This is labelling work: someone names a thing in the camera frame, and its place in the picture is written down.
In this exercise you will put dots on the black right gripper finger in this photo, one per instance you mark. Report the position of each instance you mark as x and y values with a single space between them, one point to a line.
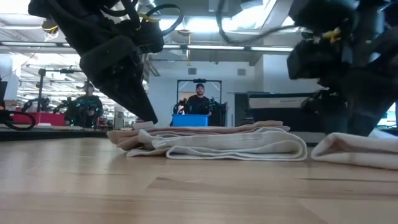
363 119
323 101

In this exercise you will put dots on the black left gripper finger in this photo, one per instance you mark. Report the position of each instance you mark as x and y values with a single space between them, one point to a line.
121 81

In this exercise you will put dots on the white towel red checks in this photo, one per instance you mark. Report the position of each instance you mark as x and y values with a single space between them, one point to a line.
357 149

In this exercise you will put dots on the navy fabric basket white stripe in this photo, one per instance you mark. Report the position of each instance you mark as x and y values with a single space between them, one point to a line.
280 112

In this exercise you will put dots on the white towel grey checks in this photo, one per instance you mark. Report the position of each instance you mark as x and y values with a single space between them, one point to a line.
236 146

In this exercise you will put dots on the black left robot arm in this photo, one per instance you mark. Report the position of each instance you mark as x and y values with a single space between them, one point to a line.
62 9

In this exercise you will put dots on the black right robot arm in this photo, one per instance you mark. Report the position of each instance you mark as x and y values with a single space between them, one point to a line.
382 9

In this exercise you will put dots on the black background robot arm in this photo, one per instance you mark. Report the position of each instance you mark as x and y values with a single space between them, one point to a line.
178 107

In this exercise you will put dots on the person at side station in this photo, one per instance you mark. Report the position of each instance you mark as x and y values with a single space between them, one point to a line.
87 109

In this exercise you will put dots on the person in black shirt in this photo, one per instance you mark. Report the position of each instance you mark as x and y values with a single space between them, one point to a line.
199 81

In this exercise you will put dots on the blue plastic bin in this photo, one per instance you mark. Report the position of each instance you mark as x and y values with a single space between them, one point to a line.
190 120

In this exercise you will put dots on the person facing the table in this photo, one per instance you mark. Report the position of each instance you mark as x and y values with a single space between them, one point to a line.
199 104

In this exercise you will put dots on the dark monitor cabinet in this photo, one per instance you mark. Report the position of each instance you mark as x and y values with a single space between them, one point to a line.
241 107

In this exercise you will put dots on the red storage box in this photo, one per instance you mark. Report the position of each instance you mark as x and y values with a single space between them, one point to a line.
46 118

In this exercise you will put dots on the black box beside person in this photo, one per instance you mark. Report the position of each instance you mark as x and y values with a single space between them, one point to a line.
220 113

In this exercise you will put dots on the long ceiling light bar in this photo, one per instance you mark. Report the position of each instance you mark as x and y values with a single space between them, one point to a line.
224 47

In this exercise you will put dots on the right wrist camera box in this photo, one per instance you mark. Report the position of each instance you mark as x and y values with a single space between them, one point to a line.
314 60

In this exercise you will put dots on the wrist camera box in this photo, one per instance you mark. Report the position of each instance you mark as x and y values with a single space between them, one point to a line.
314 60
150 37

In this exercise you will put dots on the black gantry frame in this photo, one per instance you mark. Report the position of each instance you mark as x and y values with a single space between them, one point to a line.
62 71

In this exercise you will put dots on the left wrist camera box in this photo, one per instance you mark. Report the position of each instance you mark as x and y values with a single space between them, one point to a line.
150 37

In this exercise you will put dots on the grey square wall panel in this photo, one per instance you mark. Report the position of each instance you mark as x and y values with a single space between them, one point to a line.
241 71
192 71

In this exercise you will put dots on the black metal table frame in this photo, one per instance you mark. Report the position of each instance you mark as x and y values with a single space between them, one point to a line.
53 134

